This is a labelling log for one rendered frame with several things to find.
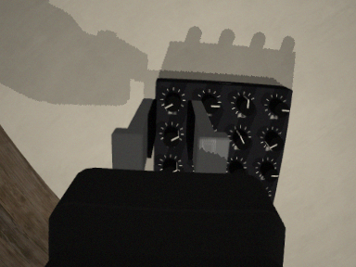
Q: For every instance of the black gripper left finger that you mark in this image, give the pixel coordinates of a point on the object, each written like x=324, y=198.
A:
x=133, y=145

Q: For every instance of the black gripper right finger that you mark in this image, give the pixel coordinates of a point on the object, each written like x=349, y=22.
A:
x=211, y=148

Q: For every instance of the black knob box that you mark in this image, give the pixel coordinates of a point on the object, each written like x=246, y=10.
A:
x=254, y=133

